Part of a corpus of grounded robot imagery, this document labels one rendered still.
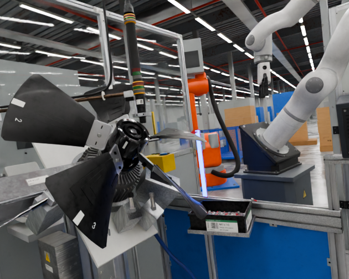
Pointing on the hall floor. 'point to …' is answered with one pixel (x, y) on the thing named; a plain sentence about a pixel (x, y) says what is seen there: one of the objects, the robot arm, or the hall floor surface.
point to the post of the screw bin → (211, 257)
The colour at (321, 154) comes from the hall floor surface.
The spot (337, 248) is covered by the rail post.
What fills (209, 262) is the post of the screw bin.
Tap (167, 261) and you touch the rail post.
